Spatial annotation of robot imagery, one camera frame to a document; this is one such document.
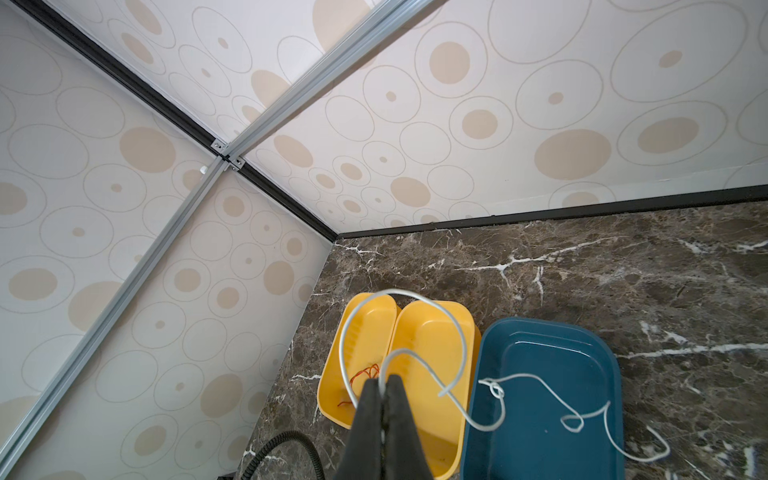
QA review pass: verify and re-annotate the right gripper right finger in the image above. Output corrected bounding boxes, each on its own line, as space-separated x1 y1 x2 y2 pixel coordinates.
383 374 433 480

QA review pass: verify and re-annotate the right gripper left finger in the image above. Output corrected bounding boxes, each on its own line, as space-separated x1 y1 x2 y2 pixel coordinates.
334 379 384 480

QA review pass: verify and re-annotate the left yellow plastic tray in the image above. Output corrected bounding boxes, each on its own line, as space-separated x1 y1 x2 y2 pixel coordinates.
317 293 400 429

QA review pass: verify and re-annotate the yellow plastic tray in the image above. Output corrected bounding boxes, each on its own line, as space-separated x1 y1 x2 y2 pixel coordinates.
383 299 482 480
317 293 400 429

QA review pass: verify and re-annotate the middle yellow plastic tray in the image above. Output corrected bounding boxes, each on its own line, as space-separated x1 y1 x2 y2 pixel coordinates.
383 299 482 480

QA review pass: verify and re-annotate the teal plastic tray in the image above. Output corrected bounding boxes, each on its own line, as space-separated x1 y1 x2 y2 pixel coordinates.
460 317 625 479

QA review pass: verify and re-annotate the right arm black hose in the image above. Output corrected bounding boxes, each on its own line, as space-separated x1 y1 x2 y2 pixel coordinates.
239 430 326 480

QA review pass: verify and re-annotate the red cable in tray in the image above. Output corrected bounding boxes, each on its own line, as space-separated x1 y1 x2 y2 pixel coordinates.
335 362 382 409

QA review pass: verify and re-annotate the left aluminium rail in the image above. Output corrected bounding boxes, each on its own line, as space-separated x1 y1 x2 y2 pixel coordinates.
1 156 230 478

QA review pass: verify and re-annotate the aluminium rail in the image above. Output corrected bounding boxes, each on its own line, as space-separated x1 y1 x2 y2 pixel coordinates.
212 0 443 162
1 156 230 478

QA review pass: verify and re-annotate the back aluminium rail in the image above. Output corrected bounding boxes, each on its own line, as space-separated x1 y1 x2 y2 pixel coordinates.
212 0 443 162

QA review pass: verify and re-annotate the left black corner post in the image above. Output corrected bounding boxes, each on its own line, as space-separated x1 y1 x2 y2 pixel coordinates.
12 1 339 242

